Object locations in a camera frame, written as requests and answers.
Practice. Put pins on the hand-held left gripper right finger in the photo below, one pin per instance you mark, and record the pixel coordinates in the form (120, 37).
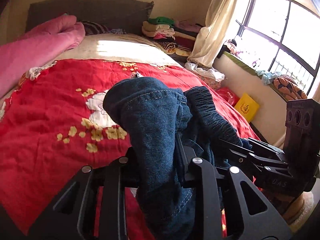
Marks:
(186, 165)

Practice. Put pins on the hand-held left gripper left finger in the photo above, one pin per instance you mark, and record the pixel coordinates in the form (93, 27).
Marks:
(125, 170)

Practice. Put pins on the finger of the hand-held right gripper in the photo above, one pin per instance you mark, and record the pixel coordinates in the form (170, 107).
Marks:
(267, 148)
(255, 161)

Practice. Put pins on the blue denim pants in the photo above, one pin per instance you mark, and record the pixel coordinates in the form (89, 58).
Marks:
(155, 120)

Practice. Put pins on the person's right forearm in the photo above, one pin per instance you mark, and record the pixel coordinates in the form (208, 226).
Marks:
(300, 210)

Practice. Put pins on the yellow box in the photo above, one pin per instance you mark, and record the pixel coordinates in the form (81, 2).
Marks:
(247, 107)

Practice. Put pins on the orange patterned cloth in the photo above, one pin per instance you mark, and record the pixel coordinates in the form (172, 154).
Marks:
(290, 87)

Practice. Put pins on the red plastic bag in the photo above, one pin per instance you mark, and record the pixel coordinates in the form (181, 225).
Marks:
(228, 96)

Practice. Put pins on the light blue cloth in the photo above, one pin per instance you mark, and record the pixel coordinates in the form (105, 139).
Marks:
(265, 76)

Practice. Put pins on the floral patterned cloth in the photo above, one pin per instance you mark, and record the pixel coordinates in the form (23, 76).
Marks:
(208, 82)

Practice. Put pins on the windowsill with green edge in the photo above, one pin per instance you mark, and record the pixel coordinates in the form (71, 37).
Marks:
(240, 63)

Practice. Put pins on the white crumpled cloth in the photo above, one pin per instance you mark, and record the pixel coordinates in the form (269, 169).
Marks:
(205, 71)

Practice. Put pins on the red floral blanket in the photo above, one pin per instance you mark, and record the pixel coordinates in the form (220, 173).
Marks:
(50, 110)

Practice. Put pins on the black framed window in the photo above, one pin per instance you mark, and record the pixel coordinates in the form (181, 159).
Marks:
(282, 25)

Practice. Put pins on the cream bed sheet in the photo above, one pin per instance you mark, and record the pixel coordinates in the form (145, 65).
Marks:
(112, 47)

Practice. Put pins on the cream curtain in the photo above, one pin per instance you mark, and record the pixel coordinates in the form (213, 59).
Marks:
(217, 25)

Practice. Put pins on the stack of folded clothes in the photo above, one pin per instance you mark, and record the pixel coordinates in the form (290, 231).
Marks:
(170, 32)

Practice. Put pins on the dark striped pillow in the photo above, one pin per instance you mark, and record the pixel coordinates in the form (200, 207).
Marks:
(95, 28)

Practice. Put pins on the pink quilt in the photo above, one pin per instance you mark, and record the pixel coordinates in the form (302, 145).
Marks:
(32, 47)

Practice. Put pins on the grey headboard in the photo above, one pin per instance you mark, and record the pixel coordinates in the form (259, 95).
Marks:
(100, 12)

